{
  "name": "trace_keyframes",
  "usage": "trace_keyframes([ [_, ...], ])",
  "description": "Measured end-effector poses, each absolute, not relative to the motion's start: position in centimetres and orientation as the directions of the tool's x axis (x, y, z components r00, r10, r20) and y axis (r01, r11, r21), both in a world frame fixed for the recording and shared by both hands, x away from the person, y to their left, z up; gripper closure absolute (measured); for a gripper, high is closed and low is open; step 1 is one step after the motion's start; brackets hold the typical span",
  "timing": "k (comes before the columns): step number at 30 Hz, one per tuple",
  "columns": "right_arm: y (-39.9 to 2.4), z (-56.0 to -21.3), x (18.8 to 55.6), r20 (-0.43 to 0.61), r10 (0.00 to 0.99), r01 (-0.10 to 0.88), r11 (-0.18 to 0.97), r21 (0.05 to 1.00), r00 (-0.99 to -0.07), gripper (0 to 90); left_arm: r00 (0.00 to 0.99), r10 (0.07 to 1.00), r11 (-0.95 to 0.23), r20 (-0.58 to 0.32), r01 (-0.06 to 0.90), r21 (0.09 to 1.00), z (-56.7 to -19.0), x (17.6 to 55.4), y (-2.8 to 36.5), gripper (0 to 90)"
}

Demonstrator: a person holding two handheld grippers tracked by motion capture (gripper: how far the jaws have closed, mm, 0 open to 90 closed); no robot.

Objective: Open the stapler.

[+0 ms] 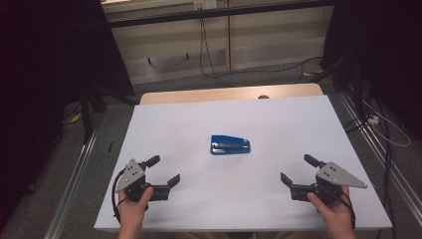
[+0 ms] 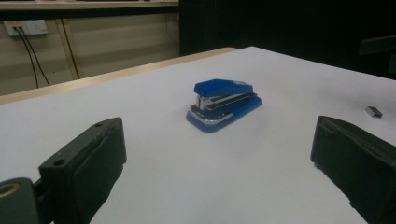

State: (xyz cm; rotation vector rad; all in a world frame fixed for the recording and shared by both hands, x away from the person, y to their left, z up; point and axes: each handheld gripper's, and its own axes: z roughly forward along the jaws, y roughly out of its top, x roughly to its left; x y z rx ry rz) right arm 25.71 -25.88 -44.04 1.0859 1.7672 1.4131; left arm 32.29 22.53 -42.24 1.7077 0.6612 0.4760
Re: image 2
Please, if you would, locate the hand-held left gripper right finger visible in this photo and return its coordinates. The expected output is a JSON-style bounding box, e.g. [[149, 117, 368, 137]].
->
[[310, 115, 396, 224]]

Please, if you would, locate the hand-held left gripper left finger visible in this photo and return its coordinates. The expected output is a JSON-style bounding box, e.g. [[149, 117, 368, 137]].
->
[[38, 117, 128, 224]]

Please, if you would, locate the blue stapler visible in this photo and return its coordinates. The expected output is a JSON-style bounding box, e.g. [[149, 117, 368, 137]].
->
[[185, 78, 262, 133]]

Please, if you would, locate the small grey staple block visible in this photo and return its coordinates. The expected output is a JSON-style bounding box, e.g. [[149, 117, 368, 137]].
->
[[364, 105, 384, 119]]

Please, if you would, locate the wooden table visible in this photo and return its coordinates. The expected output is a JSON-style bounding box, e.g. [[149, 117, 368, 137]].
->
[[0, 47, 239, 106]]

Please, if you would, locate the white table board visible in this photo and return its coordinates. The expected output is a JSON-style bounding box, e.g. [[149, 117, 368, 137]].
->
[[0, 46, 396, 224]]

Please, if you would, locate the black curtain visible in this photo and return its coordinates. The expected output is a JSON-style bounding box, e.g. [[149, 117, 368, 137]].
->
[[178, 0, 396, 80]]

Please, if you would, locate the black wall socket cable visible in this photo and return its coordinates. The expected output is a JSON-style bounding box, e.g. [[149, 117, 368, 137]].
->
[[12, 27, 39, 89], [20, 27, 51, 87]]

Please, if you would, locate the white wall socket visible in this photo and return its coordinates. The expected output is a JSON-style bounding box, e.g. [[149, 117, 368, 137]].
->
[[3, 19, 50, 37]]

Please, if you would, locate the black wall rail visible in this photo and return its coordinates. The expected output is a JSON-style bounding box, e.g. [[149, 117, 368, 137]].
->
[[0, 5, 180, 22]]

